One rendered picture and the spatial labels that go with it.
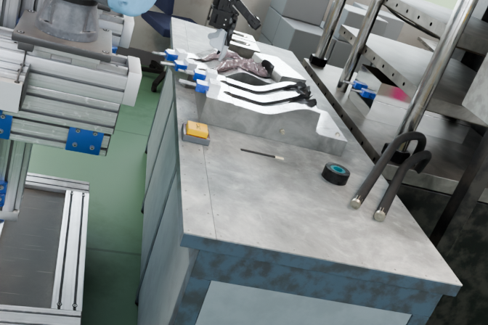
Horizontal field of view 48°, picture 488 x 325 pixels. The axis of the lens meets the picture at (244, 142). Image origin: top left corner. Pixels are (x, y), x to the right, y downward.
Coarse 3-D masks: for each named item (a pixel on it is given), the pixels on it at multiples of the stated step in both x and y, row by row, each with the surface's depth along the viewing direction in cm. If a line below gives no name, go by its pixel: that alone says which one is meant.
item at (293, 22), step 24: (288, 0) 414; (312, 0) 419; (264, 24) 449; (288, 24) 401; (312, 24) 428; (360, 24) 399; (384, 24) 403; (288, 48) 395; (312, 48) 399; (336, 48) 404
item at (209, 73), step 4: (208, 68) 189; (180, 72) 186; (184, 72) 186; (188, 72) 186; (192, 72) 187; (196, 72) 186; (200, 72) 187; (204, 72) 188; (208, 72) 185; (212, 72) 187; (216, 72) 188; (192, 76) 188; (196, 76) 186; (200, 76) 186; (204, 76) 186; (208, 76) 186; (212, 76) 186; (216, 76) 186; (200, 80) 186; (208, 80) 186
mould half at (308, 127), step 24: (216, 96) 174; (264, 96) 190; (288, 96) 187; (216, 120) 175; (240, 120) 176; (264, 120) 177; (288, 120) 178; (312, 120) 180; (312, 144) 183; (336, 144) 185
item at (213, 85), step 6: (210, 78) 179; (186, 84) 177; (192, 84) 177; (198, 84) 175; (204, 84) 176; (210, 84) 176; (216, 84) 176; (198, 90) 176; (204, 90) 177; (210, 90) 176; (216, 90) 177
